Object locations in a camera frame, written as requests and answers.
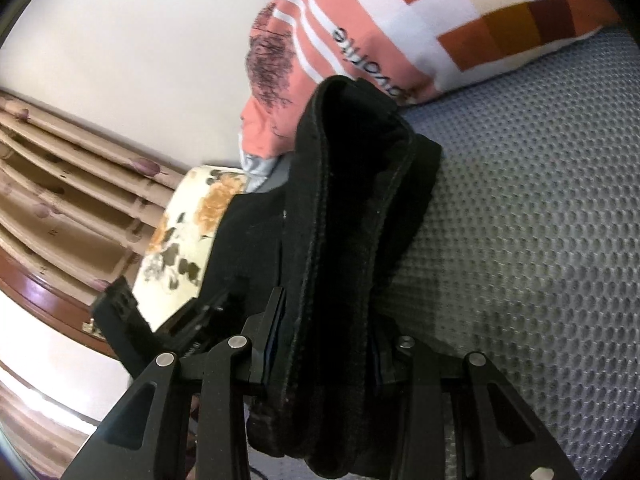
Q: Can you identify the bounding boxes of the light grey striped cloth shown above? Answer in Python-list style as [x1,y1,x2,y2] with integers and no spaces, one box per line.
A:
[239,132,293,193]

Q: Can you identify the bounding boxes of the floral cream pillow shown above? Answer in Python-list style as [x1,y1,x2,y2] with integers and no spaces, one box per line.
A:
[132,166,247,330]

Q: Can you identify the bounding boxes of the black pants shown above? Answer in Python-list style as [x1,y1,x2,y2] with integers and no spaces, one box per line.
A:
[200,76,442,478]

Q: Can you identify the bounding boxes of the grey mesh mattress pad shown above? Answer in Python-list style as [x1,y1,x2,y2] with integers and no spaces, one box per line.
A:
[259,24,640,480]

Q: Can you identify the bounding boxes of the beige patterned curtain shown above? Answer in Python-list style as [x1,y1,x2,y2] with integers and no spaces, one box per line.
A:
[1,93,183,304]

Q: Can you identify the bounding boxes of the wooden bed frame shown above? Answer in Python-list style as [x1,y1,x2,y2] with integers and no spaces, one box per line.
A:
[1,250,116,358]

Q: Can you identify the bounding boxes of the pink checked pillow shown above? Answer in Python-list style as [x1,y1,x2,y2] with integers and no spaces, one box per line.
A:
[241,0,618,159]

